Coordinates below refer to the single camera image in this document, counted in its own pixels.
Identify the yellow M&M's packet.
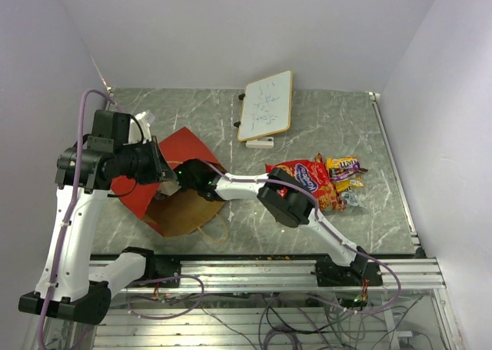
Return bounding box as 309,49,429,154
334,177,364,193
326,156,360,170

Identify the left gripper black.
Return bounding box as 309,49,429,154
115,135,178,185

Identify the aluminium frame rail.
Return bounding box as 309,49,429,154
48,257,447,293

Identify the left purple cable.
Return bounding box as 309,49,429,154
38,89,126,349

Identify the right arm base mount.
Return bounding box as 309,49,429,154
311,255,383,287

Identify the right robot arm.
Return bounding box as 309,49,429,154
175,159,368,285

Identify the purple brown M&M's packet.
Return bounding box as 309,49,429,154
328,165,368,182

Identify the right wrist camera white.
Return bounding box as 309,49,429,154
158,180,181,196

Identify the red cookie snack bag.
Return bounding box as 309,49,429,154
265,153,346,212

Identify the white whiteboard eraser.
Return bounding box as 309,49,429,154
245,137,274,149

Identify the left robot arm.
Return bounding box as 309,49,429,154
18,110,175,325

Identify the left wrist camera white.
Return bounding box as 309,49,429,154
128,111,155,144

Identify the red brown paper bag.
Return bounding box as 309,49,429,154
111,127,224,238

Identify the small whiteboard wooden frame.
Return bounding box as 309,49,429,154
238,70,293,142

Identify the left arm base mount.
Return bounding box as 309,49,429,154
152,255,181,288

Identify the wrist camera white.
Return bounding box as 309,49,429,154
158,180,181,196
128,111,155,144

